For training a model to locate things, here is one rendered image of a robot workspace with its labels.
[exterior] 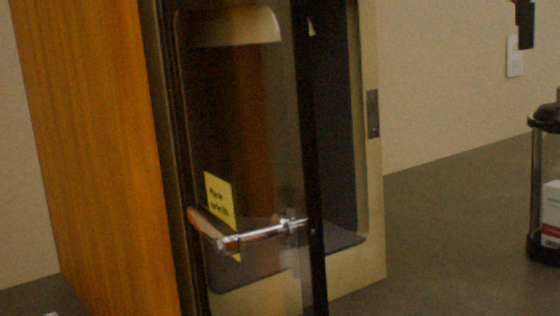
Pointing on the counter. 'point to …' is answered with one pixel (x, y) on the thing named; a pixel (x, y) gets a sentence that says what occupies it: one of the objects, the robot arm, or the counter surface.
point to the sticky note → (220, 199)
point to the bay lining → (333, 112)
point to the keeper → (372, 113)
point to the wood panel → (98, 152)
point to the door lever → (212, 228)
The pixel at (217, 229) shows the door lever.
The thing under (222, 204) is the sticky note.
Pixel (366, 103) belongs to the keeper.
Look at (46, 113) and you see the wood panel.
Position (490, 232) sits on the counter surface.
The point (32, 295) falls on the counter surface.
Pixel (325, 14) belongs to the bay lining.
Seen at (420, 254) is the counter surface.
